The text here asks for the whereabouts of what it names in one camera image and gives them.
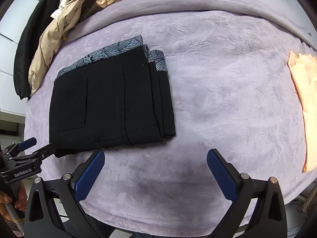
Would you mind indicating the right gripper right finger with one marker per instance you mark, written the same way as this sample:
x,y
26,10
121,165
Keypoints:
x,y
269,216

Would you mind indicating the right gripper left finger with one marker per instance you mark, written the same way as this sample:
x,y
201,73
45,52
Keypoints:
x,y
42,218

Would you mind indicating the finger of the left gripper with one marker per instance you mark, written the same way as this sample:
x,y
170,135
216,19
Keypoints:
x,y
43,152
22,146

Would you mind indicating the black pants with patterned waistband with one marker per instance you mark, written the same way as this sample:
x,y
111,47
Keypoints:
x,y
118,95

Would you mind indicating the black jacket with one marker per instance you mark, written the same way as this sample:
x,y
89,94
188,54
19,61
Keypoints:
x,y
28,43

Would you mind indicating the peach folded cloth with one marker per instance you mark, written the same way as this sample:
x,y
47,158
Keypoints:
x,y
303,72

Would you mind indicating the beige puffer jacket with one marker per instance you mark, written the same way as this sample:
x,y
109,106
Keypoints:
x,y
65,17

